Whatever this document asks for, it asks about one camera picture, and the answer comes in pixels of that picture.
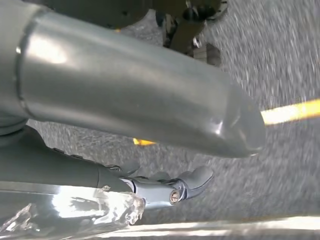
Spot steel workbench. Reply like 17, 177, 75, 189
94, 216, 320, 240

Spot clear plastic wrap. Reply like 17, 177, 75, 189
0, 184, 146, 240

